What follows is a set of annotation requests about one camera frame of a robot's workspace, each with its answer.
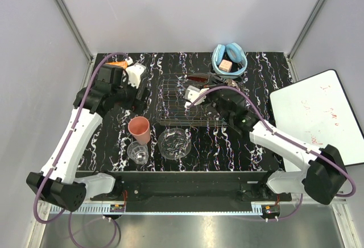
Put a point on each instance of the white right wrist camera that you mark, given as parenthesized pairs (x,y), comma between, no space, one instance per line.
(192,93)

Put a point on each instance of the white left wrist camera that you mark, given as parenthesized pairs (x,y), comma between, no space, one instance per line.
(136,74)

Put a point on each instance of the brown floral patterned bowl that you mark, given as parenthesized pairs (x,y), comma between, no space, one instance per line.
(230,82)

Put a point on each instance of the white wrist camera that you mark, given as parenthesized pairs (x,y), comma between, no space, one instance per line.
(136,74)
(192,93)

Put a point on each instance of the clear drinking glass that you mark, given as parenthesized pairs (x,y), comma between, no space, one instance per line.
(138,152)

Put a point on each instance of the pink cube die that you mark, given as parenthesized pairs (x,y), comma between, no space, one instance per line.
(225,65)

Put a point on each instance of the wire dish rack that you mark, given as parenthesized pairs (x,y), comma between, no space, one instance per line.
(170,100)

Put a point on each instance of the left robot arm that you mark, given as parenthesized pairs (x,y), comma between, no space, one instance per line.
(56,183)

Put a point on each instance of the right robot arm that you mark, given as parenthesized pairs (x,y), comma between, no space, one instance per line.
(321,172)

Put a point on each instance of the red floral plate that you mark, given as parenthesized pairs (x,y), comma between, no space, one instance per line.
(202,78)

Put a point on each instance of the orange green paperback book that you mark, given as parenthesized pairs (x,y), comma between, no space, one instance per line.
(122,64)

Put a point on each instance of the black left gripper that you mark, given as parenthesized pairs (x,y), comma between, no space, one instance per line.
(135,104)

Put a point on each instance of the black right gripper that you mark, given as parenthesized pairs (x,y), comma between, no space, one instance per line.
(214,82)

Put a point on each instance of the pink plastic cup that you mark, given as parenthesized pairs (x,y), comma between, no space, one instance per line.
(139,128)

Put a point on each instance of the white dry-erase board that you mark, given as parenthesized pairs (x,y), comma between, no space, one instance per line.
(316,110)

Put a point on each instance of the light blue headphones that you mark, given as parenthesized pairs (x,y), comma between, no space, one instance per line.
(232,52)

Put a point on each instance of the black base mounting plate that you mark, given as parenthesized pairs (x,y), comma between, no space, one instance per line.
(191,192)

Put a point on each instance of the clear glass bowl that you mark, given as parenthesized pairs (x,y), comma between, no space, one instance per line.
(174,143)

